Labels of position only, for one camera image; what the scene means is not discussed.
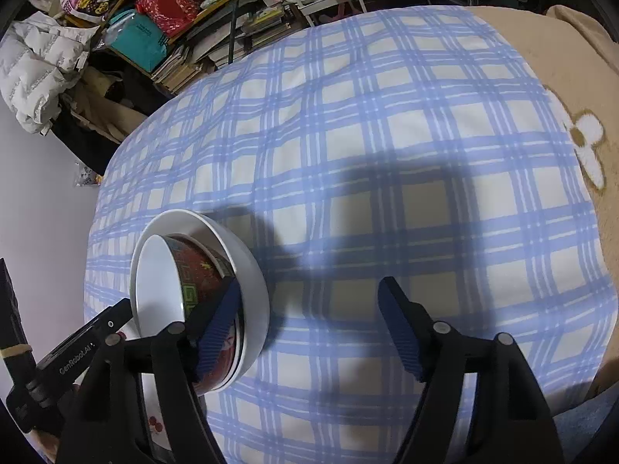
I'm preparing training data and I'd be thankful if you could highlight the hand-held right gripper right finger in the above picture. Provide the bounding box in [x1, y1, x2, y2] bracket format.
[377, 276, 566, 464]

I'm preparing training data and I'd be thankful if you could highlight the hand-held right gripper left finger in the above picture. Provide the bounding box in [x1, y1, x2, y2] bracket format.
[58, 278, 243, 464]

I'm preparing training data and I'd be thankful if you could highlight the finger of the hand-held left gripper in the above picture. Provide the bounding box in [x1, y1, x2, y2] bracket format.
[89, 298, 133, 346]

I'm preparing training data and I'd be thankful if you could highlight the large white cartoon print bowl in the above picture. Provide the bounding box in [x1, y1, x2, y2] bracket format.
[129, 209, 270, 384]

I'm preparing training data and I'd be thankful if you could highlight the white cherry print plate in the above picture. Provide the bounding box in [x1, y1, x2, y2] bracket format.
[118, 324, 177, 454]

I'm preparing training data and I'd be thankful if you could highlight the small colourful item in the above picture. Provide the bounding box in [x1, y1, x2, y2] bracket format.
[74, 165, 103, 188]

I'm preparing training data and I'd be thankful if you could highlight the blue plaid blanket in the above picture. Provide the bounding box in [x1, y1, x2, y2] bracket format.
[83, 6, 619, 464]

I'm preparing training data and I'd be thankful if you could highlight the person's jeans leg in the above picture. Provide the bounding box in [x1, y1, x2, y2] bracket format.
[550, 387, 616, 464]

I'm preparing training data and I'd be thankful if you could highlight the white puffer jacket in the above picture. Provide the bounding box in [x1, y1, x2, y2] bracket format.
[0, 10, 91, 135]

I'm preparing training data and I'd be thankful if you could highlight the yellow wooden shelf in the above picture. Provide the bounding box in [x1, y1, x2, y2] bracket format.
[62, 0, 282, 80]

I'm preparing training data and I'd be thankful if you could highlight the stack of books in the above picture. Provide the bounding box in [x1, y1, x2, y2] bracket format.
[149, 4, 293, 95]

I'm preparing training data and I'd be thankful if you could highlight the teal bag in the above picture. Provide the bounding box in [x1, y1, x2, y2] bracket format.
[107, 11, 171, 72]

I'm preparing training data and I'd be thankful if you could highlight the green pole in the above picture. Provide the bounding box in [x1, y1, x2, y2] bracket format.
[227, 0, 244, 65]

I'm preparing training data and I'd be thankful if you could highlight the red patterned bag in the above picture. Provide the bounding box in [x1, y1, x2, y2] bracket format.
[136, 0, 200, 38]

